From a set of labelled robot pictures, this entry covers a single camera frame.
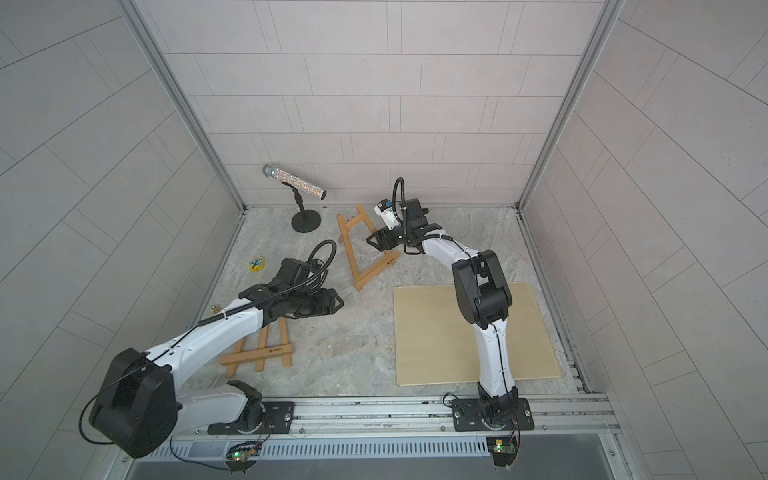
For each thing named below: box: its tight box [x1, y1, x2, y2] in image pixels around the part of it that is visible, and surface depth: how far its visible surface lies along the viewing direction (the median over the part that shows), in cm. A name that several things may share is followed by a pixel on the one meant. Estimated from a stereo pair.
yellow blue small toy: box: [249, 256, 265, 273], surface depth 101 cm
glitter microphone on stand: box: [263, 164, 327, 233], surface depth 98 cm
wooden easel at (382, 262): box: [337, 204, 400, 292], surface depth 93 cm
